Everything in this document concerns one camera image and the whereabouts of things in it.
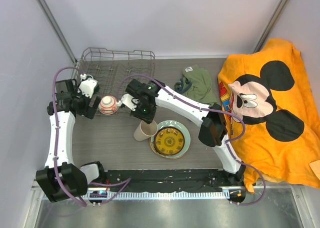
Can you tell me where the dark green mug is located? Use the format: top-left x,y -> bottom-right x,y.
94,84 -> 100,93

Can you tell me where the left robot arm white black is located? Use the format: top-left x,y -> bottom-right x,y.
35,75 -> 107,202

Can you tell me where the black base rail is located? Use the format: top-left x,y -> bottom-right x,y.
102,169 -> 237,193

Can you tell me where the green shirt with blue trim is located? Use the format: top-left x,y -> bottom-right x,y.
174,65 -> 218,106

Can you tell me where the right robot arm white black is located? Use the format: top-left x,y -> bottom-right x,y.
119,79 -> 246,185

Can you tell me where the green flower plate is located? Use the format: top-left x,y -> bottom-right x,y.
149,120 -> 191,146

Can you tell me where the cream bird plate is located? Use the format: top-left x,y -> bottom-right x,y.
150,143 -> 189,159

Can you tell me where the grey wire dish rack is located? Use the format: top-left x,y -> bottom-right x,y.
76,47 -> 156,105

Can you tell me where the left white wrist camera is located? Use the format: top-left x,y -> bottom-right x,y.
78,74 -> 98,98

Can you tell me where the white slotted cable duct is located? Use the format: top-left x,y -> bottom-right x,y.
42,189 -> 231,200

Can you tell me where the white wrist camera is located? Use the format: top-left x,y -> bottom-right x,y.
78,74 -> 98,98
115,94 -> 139,111

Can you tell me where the yellow patterned small plate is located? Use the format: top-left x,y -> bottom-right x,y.
153,127 -> 185,156

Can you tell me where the orange Mickey Mouse towel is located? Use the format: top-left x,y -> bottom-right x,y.
217,39 -> 320,192

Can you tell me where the white orange patterned bowl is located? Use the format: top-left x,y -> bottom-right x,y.
98,96 -> 118,115

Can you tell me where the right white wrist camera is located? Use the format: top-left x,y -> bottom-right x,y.
115,94 -> 139,111

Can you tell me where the beige tumbler cup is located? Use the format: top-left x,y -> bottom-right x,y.
133,121 -> 158,141

